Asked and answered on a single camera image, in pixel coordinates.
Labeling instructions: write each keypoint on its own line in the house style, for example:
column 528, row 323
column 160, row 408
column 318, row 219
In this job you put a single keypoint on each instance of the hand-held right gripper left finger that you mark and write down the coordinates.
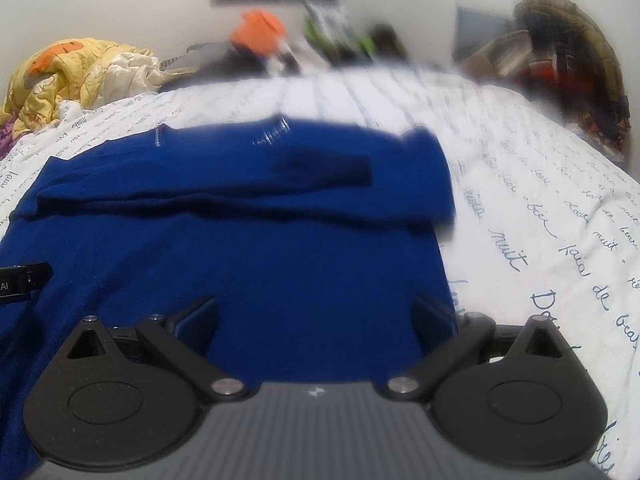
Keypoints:
column 199, row 319

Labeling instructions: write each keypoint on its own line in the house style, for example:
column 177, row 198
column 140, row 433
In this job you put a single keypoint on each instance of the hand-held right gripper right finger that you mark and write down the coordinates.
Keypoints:
column 434, row 321

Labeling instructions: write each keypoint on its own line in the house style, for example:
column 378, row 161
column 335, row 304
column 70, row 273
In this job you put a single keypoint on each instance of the dark blue sweater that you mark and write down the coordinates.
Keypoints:
column 250, row 260

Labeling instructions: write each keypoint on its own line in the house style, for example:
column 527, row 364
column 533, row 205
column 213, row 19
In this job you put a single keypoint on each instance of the purple cloth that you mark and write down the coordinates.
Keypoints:
column 7, row 132

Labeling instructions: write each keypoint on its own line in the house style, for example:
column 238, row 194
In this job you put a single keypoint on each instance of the white script-printed bed sheet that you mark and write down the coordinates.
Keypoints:
column 525, row 185

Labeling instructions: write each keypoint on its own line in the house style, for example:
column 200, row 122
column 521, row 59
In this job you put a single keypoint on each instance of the yellow orange-patterned quilt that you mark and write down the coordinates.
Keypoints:
column 65, row 80

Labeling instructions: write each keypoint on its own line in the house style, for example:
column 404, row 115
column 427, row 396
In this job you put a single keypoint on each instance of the dark grey cloth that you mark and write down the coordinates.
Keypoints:
column 210, row 62

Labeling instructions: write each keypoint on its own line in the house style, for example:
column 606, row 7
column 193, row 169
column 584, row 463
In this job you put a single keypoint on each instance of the brown box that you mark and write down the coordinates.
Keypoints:
column 492, row 57

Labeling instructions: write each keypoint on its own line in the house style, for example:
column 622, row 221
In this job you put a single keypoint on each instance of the dark blurred object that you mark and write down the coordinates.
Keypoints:
column 387, row 40

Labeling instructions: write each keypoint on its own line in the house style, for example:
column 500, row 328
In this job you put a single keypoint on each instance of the orange cloth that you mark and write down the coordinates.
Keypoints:
column 257, row 30

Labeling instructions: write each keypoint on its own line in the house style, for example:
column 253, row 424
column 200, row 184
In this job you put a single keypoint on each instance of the grey flat board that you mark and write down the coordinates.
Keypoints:
column 477, row 27

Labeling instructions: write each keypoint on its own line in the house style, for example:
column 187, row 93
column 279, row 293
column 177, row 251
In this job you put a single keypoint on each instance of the dark coat with fur hood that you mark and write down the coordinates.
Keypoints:
column 585, row 60

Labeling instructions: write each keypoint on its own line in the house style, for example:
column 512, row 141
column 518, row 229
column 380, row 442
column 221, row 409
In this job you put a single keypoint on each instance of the green and white items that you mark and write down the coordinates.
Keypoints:
column 330, row 30

